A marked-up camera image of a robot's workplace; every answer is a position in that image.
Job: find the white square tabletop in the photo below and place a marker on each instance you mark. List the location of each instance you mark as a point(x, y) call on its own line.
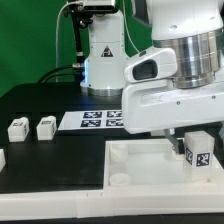
point(152, 162)

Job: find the white L-shaped obstacle fence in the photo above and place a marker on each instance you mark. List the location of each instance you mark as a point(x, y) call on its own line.
point(113, 201)

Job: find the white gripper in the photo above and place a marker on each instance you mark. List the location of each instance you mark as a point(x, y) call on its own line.
point(147, 109)

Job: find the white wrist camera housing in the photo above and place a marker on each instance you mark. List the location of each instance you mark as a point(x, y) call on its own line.
point(151, 64)

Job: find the white fiducial marker sheet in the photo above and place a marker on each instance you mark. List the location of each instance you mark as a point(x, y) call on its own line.
point(94, 119)

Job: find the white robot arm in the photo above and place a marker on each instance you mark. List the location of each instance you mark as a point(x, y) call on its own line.
point(179, 80)

